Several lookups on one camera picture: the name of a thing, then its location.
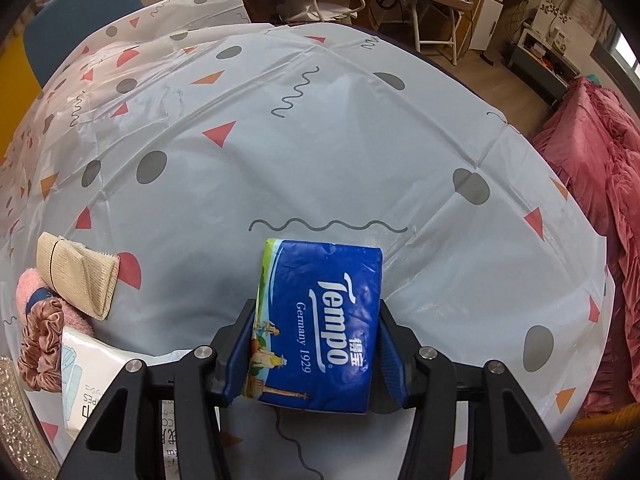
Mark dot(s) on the beige mesh cloth roll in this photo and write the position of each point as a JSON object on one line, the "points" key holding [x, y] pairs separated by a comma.
{"points": [[70, 270]]}

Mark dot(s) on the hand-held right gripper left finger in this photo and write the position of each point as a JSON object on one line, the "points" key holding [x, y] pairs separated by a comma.
{"points": [[237, 360]]}

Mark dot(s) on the gold glittery bag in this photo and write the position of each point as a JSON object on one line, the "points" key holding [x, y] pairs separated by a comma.
{"points": [[20, 420]]}

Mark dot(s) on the pink ruffled blanket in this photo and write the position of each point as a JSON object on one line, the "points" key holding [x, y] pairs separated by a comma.
{"points": [[600, 210]]}

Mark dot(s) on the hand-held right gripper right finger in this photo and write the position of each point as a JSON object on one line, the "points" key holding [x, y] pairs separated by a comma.
{"points": [[392, 360]]}

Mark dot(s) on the wicker basket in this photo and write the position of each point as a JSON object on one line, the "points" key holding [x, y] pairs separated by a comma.
{"points": [[605, 427]]}

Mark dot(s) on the printed plastic bed sheet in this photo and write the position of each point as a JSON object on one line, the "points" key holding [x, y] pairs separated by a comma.
{"points": [[300, 160]]}

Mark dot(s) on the white folding stool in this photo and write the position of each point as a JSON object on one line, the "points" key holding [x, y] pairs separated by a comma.
{"points": [[440, 25]]}

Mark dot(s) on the grey low stand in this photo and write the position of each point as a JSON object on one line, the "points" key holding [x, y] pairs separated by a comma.
{"points": [[542, 65]]}

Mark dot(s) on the white plastic basin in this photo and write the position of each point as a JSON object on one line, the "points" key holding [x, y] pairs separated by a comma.
{"points": [[330, 2]]}

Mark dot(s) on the white wet wipes pack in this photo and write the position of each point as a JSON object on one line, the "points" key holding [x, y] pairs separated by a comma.
{"points": [[90, 365]]}

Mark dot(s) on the blue tissue packet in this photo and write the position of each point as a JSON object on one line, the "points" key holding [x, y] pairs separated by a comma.
{"points": [[320, 310]]}

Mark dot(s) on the pink towel with blue band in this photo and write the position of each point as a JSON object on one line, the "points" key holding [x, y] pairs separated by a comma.
{"points": [[30, 285]]}

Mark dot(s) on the white cabinet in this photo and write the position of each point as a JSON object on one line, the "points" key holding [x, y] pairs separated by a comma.
{"points": [[487, 15]]}

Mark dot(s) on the brown satin scrunchie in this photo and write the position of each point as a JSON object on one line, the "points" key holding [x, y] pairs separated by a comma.
{"points": [[42, 340]]}

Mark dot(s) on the white box with leaf print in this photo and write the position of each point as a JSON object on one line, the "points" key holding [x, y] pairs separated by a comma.
{"points": [[550, 25]]}

